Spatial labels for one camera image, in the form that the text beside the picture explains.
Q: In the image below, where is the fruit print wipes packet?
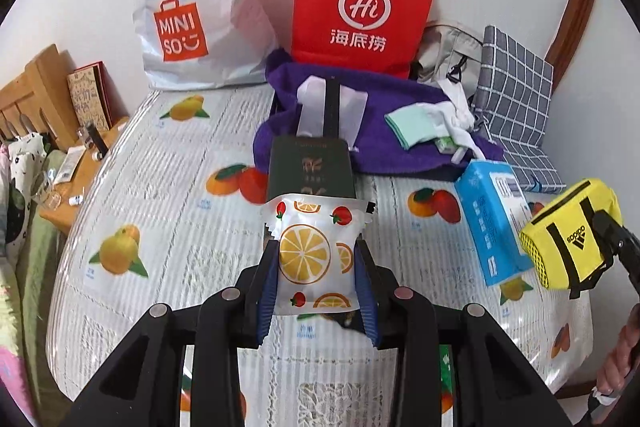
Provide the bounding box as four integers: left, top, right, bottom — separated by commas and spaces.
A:
262, 193, 374, 315

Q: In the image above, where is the yellow Adidas pouch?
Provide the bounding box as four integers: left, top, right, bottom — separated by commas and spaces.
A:
518, 179, 623, 299

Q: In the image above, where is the black watch strap long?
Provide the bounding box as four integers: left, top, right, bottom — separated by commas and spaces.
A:
323, 77, 341, 139

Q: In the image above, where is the white and mint sock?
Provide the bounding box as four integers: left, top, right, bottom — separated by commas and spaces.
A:
384, 102, 449, 150

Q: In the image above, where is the white sponge block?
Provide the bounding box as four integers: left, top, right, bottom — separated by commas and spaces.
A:
296, 76, 368, 150

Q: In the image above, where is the green snack sachet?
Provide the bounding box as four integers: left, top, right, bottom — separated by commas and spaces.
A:
439, 345, 454, 414

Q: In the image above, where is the white tissue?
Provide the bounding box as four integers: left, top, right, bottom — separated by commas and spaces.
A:
437, 78, 486, 164

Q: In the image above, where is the person's right hand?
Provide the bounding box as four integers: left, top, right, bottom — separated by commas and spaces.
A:
597, 305, 639, 395

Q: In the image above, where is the dark green gold box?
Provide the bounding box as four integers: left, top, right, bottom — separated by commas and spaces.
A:
267, 135, 356, 200

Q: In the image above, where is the blue tissue box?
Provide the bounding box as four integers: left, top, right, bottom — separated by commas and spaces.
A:
454, 159, 533, 286

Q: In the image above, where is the purple fleece cloth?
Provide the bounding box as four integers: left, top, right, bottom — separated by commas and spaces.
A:
252, 48, 507, 180

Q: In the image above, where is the grey checked folded cushion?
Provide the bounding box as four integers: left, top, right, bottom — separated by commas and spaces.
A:
472, 25, 565, 194

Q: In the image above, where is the wooden bedside table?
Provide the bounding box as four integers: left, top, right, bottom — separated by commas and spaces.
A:
38, 147, 102, 236

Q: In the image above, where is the patterned hardcover book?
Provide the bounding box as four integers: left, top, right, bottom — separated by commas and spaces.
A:
66, 61, 113, 131

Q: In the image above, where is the white Miniso plastic bag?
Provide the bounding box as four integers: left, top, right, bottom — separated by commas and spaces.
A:
132, 0, 278, 91

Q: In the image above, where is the beige canvas bag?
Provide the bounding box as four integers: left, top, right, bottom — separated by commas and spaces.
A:
414, 20, 483, 100

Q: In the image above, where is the panda print bedding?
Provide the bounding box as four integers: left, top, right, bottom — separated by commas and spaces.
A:
1, 133, 70, 426

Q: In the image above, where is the red paper shopping bag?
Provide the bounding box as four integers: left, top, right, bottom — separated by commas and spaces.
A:
291, 0, 433, 79

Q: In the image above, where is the brown wooden door frame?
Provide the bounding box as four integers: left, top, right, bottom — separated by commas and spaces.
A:
546, 0, 596, 91

